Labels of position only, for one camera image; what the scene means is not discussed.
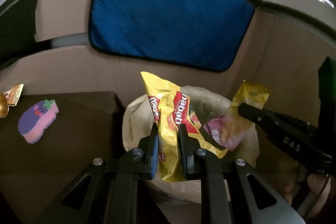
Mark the silver purple foil wrapper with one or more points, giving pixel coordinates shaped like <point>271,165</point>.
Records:
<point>229,129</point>

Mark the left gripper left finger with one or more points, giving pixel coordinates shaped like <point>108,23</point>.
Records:
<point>124,204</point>

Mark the dark brown table mat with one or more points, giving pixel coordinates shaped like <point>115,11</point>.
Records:
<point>87,125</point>

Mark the yellow wafer snack bag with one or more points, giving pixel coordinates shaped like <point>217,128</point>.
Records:
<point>171,107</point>

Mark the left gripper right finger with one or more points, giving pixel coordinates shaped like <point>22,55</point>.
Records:
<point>199,164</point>

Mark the noodle snack bag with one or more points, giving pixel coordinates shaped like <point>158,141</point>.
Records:
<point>13,95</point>

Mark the black cloth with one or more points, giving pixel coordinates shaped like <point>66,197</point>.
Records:
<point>18,29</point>

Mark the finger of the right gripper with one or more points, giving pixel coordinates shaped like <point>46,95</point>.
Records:
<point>262,115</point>

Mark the red paper cup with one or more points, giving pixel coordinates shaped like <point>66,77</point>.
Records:
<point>4,106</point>

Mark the right hand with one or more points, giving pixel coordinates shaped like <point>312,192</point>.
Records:
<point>314,194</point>

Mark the blue towel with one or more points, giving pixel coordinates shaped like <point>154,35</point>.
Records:
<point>201,34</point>

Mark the purple pink eggplant sponge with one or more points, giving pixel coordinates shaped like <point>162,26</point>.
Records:
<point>36,119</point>

